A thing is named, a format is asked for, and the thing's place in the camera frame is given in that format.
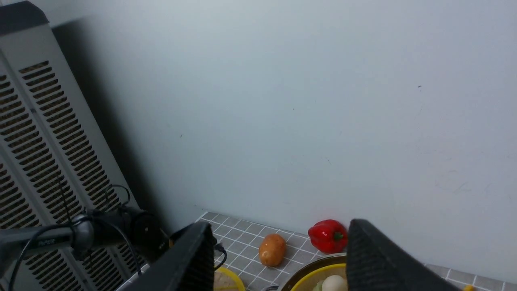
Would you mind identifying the brown potato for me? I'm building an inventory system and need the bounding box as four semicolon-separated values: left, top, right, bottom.
258;233;287;267

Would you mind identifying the grey checked tablecloth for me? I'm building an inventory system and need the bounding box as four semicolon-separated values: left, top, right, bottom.
115;211;517;291

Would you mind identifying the stainless steel pot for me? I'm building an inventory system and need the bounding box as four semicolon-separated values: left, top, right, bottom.
262;253;347;291

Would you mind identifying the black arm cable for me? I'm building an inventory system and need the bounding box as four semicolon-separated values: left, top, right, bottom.
8;185;227;291

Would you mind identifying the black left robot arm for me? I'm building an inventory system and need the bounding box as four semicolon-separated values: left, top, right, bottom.
0;206;173;276

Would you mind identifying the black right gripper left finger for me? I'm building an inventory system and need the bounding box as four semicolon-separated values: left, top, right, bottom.
123;221;214;291

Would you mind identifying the yellow bamboo steamer lid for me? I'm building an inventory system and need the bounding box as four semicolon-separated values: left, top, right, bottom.
213;267;246;291

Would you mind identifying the red bell pepper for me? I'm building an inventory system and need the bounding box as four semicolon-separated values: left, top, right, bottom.
308;219;349;254

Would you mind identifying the white round bun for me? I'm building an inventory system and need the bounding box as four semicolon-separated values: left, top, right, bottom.
321;275;348;291

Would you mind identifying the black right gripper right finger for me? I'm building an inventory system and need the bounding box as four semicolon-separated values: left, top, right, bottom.
347;219;459;291

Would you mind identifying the yellow bamboo steamer basket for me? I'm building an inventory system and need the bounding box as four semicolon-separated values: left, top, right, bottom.
286;264;349;291

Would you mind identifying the grey perforated metal cabinet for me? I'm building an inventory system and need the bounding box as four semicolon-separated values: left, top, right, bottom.
0;1;142;291

